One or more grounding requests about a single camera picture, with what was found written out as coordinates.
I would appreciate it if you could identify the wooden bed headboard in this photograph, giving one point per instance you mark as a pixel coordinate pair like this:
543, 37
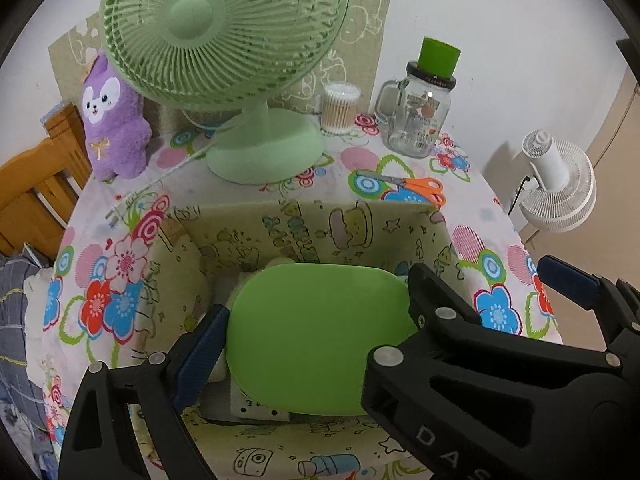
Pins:
35, 180

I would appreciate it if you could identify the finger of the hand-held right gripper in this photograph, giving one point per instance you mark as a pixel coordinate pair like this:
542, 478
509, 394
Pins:
570, 280
445, 310

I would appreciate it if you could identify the cotton swab container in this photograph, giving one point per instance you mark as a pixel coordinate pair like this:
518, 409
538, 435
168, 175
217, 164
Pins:
340, 110

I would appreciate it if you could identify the glass mug with green lid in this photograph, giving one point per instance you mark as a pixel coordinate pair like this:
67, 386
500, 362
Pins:
415, 120

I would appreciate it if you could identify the beige wooden door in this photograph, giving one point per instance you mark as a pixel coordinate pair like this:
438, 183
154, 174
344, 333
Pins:
620, 160

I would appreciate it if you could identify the white pillow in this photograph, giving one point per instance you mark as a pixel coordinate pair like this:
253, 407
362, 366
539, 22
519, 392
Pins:
35, 300

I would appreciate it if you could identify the green desk fan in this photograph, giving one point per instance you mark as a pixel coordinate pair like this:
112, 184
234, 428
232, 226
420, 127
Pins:
190, 15

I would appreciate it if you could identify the beige cartoon print board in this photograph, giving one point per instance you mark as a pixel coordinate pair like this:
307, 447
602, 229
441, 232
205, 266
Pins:
360, 35

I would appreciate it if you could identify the green case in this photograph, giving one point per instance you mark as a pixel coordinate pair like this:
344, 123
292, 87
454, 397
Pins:
310, 340

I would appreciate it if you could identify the purple plush rabbit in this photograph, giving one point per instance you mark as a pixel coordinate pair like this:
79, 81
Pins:
115, 135

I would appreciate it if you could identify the white power strip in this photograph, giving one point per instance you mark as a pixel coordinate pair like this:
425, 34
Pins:
260, 407

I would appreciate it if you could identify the white floor fan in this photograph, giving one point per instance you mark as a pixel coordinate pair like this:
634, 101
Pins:
550, 165

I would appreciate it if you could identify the grey plaid quilt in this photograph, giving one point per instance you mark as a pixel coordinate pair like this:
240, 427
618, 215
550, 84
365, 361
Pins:
15, 360

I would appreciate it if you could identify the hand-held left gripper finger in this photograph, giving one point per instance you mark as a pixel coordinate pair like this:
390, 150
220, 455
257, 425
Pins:
202, 355

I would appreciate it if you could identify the blue wall sticker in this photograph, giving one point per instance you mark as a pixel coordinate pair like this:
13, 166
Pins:
50, 112

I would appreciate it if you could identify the yellow cartoon print box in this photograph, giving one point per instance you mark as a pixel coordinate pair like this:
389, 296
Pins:
225, 240

